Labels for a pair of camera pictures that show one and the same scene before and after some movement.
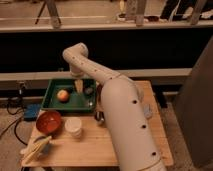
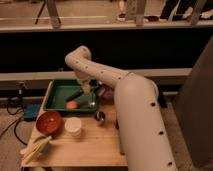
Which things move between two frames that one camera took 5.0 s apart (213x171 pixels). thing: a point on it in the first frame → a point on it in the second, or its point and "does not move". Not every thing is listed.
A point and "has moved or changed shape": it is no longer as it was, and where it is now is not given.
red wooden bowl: (49, 122) does not move
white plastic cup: (73, 126) does not move
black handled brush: (88, 90) has moved or changed shape
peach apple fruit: (63, 95) → (71, 105)
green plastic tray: (84, 101) does not move
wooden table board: (83, 138) does not move
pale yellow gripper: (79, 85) → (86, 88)
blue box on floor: (31, 111) does not move
